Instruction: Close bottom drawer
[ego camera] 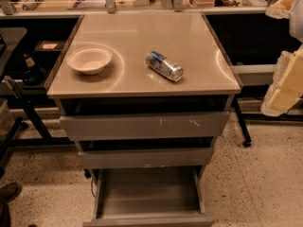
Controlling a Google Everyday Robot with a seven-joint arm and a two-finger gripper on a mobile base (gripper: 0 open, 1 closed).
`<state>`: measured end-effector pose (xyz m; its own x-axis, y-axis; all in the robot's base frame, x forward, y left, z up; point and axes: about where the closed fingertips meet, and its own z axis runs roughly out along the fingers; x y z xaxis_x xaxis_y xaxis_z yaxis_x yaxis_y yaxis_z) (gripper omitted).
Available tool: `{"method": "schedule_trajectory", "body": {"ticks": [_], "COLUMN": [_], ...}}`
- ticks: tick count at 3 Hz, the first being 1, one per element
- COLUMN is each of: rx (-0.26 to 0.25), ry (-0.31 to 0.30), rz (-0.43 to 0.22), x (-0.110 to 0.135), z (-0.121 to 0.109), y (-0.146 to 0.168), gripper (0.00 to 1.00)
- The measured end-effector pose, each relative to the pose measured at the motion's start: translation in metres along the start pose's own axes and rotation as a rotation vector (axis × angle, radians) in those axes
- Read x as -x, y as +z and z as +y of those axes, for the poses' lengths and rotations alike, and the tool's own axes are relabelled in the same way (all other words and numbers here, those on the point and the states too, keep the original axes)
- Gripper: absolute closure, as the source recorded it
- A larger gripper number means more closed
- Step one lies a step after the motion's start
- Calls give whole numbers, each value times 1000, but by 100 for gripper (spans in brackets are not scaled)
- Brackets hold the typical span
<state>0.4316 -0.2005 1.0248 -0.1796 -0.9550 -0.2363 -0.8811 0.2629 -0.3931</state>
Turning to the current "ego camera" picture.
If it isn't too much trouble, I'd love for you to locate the grey top drawer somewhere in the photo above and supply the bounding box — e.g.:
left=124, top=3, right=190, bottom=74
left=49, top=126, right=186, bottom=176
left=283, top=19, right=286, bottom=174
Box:
left=61, top=96, right=229, bottom=141

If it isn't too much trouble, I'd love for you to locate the grey bottom drawer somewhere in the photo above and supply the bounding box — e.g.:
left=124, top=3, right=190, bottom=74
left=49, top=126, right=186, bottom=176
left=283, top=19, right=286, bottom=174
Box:
left=82, top=166, right=215, bottom=227

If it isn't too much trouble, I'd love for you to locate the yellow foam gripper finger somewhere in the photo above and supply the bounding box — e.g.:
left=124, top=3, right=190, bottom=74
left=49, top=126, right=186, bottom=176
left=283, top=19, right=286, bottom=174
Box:
left=265, top=0, right=294, bottom=19
left=261, top=49, right=303, bottom=117

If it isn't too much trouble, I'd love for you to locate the dark bottle with label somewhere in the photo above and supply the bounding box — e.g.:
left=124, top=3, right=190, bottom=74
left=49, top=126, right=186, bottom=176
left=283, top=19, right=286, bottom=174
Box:
left=22, top=54, right=45, bottom=86

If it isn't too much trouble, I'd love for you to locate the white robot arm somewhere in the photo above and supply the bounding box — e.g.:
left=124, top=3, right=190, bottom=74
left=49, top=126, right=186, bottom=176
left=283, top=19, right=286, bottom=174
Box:
left=261, top=0, right=303, bottom=116

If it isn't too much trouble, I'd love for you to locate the black left desk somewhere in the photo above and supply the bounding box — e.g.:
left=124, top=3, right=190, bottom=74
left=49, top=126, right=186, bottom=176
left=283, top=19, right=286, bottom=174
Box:
left=0, top=27, right=73, bottom=175

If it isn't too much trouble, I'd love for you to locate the dark shoe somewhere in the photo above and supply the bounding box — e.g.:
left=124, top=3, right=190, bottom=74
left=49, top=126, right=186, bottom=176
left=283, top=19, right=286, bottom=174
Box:
left=0, top=183, right=22, bottom=202

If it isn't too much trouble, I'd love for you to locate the grey drawer cabinet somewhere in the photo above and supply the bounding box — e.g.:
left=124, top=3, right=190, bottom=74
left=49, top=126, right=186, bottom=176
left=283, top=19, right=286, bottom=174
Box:
left=44, top=11, right=244, bottom=178

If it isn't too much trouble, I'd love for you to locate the grey middle drawer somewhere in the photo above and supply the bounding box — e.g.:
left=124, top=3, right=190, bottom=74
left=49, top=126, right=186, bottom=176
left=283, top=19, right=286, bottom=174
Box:
left=79, top=138, right=213, bottom=169

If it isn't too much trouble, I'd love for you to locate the crushed silver blue can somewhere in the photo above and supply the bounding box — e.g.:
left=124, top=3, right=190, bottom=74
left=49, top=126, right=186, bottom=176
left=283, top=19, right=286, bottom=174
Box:
left=146, top=51, right=184, bottom=82

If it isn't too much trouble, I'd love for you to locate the grey drawer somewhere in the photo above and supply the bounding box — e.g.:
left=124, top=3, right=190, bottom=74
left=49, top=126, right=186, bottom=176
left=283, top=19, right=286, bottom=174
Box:
left=61, top=96, right=229, bottom=141
left=82, top=166, right=215, bottom=227
left=79, top=138, right=213, bottom=169

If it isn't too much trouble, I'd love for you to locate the white paper bowl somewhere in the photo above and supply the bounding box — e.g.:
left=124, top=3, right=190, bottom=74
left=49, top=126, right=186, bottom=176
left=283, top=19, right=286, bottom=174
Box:
left=67, top=46, right=113, bottom=76

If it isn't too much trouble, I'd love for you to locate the black table frame leg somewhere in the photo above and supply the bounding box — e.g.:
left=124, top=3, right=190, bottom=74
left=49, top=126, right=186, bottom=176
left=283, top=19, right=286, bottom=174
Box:
left=232, top=98, right=251, bottom=148

